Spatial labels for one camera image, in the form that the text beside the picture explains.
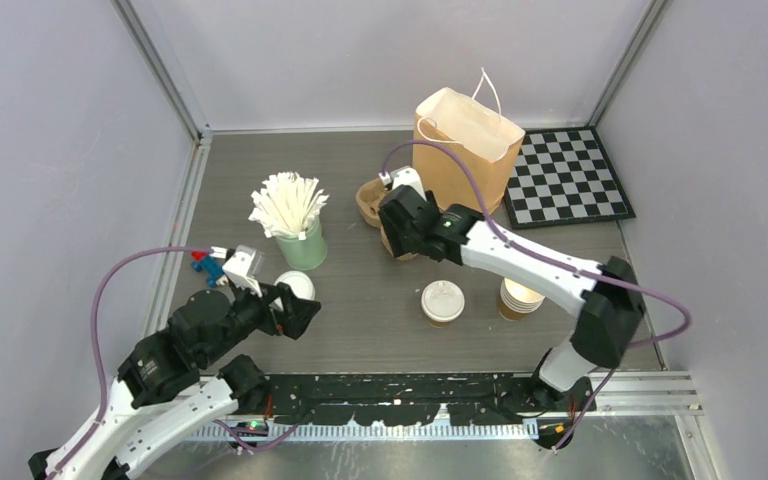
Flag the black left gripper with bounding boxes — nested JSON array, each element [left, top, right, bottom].
[[202, 273, 321, 364]]

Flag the white plastic cup lid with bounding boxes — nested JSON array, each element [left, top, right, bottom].
[[420, 280, 466, 320]]

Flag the brown paper takeout bag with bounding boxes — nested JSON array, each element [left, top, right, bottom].
[[412, 73, 525, 212]]

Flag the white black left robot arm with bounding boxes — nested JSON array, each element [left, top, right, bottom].
[[28, 283, 322, 479]]

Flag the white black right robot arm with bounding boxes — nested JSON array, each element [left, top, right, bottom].
[[378, 186, 646, 411]]

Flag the stacked paper coffee cups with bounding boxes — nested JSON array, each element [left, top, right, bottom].
[[497, 278, 545, 321]]

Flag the white cup lid stack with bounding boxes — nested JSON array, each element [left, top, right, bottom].
[[275, 270, 316, 300]]

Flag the brown cardboard cup carrier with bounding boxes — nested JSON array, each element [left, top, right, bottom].
[[355, 178, 416, 261]]

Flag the green straw holder cup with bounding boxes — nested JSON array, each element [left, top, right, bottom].
[[274, 219, 328, 271]]

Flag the red blue toy car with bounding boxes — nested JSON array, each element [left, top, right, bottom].
[[190, 252, 228, 288]]

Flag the white paper straw bundle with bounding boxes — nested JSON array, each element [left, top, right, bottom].
[[248, 171, 329, 240]]

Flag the black white checkerboard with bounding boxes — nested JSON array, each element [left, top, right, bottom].
[[504, 127, 636, 230]]

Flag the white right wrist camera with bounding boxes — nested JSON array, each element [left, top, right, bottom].
[[378, 166, 427, 200]]

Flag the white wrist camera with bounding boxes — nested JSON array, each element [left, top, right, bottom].
[[378, 166, 427, 200], [210, 245, 264, 297]]

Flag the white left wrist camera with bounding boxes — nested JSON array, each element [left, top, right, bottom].
[[210, 245, 264, 297]]

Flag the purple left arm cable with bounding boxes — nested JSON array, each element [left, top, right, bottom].
[[44, 246, 306, 480]]

